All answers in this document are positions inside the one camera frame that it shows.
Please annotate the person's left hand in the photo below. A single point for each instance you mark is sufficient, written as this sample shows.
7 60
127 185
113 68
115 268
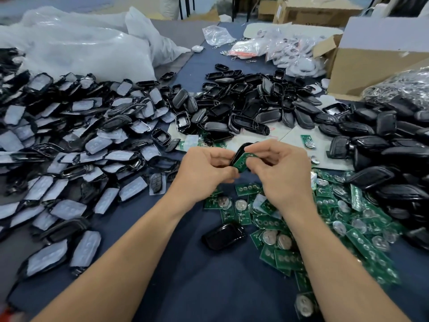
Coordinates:
200 174

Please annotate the person's right hand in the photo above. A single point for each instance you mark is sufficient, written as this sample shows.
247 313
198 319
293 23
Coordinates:
285 174

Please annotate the small green circuit board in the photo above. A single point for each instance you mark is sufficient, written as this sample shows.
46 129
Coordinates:
242 163

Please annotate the lone glossy black shell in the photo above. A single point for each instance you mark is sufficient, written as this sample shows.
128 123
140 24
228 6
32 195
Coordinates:
224 236

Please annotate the pile of black shell halves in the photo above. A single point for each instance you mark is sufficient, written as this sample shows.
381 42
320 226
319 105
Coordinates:
258 100

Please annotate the pile of green circuit boards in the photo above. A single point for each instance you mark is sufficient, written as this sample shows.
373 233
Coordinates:
362 238

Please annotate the pile of assembled black fobs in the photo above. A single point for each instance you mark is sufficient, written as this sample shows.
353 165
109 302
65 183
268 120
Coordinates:
395 147

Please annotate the pile of shells with pads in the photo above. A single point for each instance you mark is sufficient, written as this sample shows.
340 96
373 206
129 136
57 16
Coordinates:
67 147

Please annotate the person's left forearm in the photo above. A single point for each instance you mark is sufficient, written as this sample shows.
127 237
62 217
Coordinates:
110 261

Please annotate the person's right forearm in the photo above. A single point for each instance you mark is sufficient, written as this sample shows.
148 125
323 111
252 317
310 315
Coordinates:
348 268

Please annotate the clear plastic film piece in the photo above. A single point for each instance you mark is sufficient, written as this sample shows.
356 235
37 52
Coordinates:
260 203

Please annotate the heap of clear parts bags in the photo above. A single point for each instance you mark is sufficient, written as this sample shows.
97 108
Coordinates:
295 53

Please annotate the small white object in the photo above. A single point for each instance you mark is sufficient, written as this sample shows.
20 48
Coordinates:
198 48

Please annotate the clear bag with red label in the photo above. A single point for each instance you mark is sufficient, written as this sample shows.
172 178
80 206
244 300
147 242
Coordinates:
246 48

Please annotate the large open cardboard box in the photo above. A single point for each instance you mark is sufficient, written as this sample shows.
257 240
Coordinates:
372 70

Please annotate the small crumpled clear plastic bag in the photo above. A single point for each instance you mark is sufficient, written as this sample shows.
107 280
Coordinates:
219 35

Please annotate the clear bag of metal parts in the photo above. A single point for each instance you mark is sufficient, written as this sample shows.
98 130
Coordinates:
405 87

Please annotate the brown cardboard box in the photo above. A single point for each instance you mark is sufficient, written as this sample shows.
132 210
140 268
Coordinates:
318 11

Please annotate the white sack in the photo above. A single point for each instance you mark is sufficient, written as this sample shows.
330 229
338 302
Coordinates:
169 6

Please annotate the large white plastic bag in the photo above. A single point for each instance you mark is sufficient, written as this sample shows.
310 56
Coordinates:
80 47

